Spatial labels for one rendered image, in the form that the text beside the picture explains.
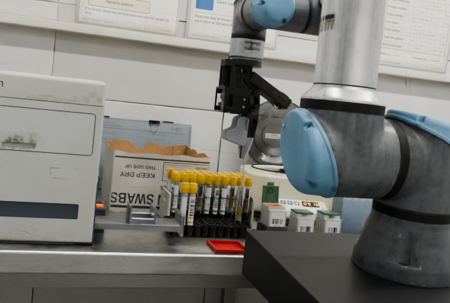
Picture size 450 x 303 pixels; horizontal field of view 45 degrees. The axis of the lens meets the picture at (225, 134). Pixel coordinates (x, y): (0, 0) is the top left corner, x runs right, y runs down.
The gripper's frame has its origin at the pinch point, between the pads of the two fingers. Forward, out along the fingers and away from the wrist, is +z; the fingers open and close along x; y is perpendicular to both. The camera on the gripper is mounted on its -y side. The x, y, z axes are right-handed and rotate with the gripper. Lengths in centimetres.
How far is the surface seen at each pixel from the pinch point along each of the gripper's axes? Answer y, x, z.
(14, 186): 46.1, 12.4, 7.9
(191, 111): 1, -51, -7
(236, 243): 3.3, 9.4, 17.8
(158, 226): 20.0, 11.5, 14.2
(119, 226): 27.3, 11.5, 14.6
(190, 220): 11.9, 4.0, 14.7
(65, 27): 40, -48, -27
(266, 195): -5.2, 2.0, 8.9
